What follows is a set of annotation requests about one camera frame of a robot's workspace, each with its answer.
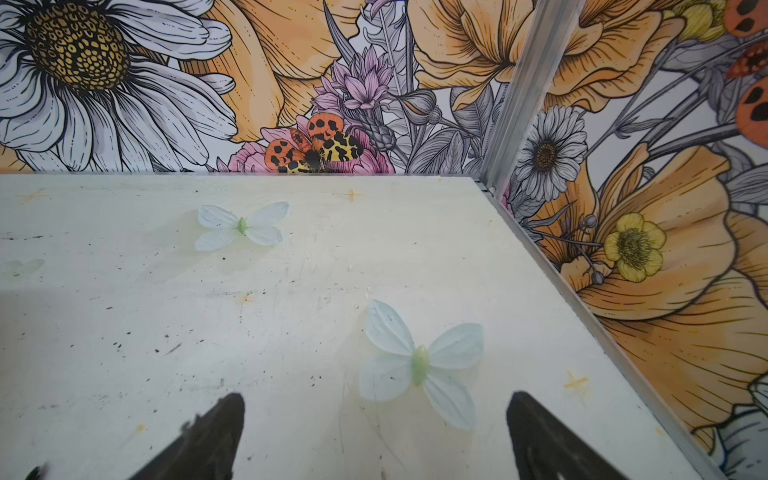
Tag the aluminium corner post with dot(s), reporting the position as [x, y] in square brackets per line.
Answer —
[551, 30]

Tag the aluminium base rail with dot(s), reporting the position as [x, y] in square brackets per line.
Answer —
[565, 361]

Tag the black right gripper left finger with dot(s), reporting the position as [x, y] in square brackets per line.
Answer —
[206, 447]

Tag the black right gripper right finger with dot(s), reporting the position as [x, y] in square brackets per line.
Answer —
[545, 448]

